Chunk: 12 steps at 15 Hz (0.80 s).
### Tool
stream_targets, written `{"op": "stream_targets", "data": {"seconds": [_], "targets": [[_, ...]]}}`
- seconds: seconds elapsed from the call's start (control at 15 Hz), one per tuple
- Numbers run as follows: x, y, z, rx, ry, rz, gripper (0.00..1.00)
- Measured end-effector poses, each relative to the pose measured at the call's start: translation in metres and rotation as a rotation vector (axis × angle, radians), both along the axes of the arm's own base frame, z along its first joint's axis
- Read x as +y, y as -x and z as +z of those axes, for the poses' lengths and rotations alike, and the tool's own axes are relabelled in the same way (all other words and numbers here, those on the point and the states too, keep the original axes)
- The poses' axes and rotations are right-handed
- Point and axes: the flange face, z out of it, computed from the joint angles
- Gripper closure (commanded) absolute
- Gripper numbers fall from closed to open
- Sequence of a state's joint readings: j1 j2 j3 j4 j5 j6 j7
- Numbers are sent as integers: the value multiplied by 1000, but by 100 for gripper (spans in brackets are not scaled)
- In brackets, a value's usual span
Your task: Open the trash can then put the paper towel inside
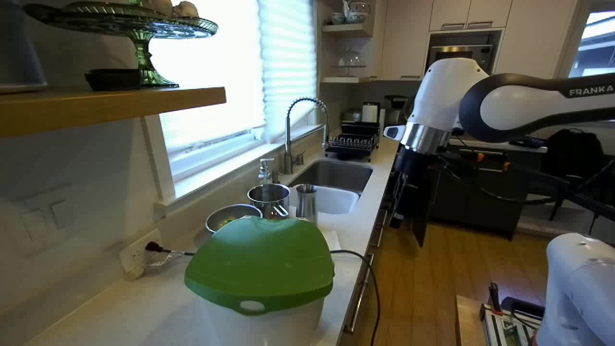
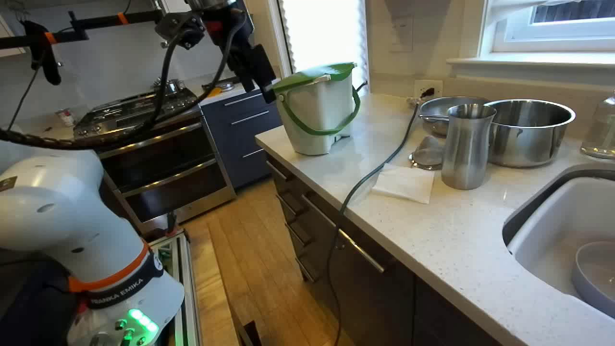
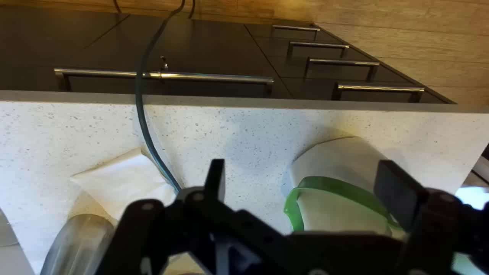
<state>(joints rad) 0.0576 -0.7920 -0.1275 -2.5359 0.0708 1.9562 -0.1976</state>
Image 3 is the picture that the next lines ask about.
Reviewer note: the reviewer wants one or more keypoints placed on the green trash can handle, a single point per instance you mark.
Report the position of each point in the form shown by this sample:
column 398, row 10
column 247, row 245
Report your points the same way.
column 330, row 205

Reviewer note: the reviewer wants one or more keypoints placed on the white trash can body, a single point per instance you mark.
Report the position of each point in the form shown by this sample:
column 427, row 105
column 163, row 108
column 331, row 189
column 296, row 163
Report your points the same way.
column 348, row 160

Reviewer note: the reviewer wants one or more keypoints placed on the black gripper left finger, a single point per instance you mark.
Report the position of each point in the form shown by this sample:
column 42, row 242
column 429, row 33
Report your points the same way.
column 213, row 184

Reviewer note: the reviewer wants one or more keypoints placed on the white paper towel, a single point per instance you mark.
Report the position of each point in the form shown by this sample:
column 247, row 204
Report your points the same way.
column 120, row 181

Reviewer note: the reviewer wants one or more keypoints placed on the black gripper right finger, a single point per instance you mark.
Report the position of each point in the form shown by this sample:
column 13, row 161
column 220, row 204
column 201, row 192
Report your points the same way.
column 400, row 195

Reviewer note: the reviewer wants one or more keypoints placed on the long steel drawer handle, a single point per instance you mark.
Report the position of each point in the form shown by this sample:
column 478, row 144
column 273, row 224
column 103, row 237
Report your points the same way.
column 62, row 77

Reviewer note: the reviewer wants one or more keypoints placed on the round steel bowl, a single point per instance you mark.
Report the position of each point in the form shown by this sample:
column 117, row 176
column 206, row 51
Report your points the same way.
column 79, row 247

